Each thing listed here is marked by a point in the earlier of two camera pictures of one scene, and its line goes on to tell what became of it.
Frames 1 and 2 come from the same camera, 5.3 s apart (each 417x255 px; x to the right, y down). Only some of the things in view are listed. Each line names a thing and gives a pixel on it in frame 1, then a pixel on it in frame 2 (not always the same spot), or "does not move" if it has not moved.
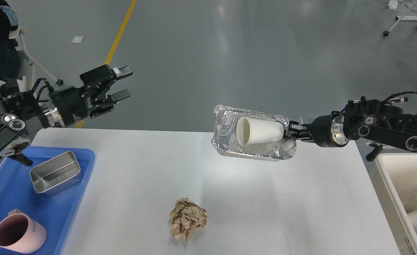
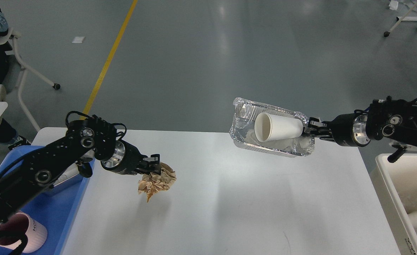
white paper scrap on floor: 78,39 does not move
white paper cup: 250,131 does not move
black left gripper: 70,102 to 126,159
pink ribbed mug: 18,232 does not move
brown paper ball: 186,215 to 151,183
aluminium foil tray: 224,138 to 245,113
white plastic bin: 403,182 does not move
